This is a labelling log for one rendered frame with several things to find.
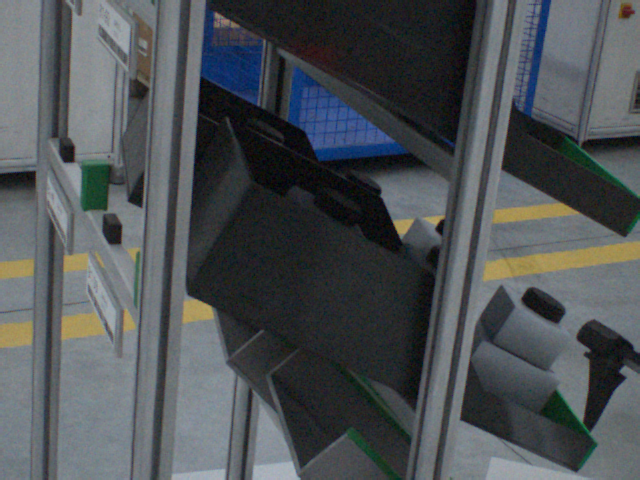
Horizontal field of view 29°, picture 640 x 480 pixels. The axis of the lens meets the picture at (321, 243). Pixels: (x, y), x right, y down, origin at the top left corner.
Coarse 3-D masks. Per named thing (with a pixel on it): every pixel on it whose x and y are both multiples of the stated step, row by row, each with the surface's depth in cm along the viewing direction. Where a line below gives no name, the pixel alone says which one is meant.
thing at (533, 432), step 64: (192, 192) 78; (256, 192) 68; (192, 256) 72; (256, 256) 69; (320, 256) 70; (384, 256) 71; (256, 320) 71; (320, 320) 72; (384, 320) 72; (384, 384) 74; (576, 448) 78
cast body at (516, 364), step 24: (504, 288) 84; (528, 288) 84; (504, 312) 82; (528, 312) 82; (552, 312) 82; (480, 336) 82; (504, 336) 82; (528, 336) 82; (552, 336) 82; (480, 360) 82; (504, 360) 82; (528, 360) 83; (552, 360) 83; (504, 384) 83; (528, 384) 83; (552, 384) 83; (528, 408) 84
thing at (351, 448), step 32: (288, 384) 88; (320, 384) 88; (352, 384) 89; (288, 416) 83; (320, 416) 89; (352, 416) 90; (384, 416) 90; (320, 448) 84; (352, 448) 76; (384, 448) 91
